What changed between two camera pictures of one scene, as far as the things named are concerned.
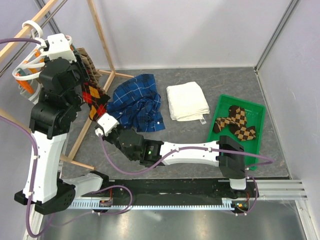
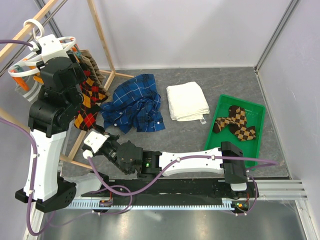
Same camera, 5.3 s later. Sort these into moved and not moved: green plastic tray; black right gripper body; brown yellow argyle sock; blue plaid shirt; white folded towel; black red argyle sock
Moved: black red argyle sock; black right gripper body
Not moved: brown yellow argyle sock; blue plaid shirt; green plastic tray; white folded towel
